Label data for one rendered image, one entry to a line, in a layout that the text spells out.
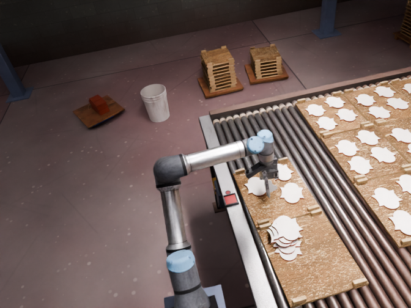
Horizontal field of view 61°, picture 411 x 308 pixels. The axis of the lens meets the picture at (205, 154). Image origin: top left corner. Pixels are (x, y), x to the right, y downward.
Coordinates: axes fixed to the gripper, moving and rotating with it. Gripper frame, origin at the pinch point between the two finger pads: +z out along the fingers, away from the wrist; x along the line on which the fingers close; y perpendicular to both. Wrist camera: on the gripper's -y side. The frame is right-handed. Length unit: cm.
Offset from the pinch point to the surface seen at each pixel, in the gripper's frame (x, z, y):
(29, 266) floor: 66, 94, -186
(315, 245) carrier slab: -34.3, 9.4, 14.3
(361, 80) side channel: 90, -3, 101
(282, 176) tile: 11.1, 4.2, 13.8
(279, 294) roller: -53, 13, -9
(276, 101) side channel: 86, -2, 34
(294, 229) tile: -28.7, 2.0, 6.3
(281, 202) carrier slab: -5.6, 6.8, 7.6
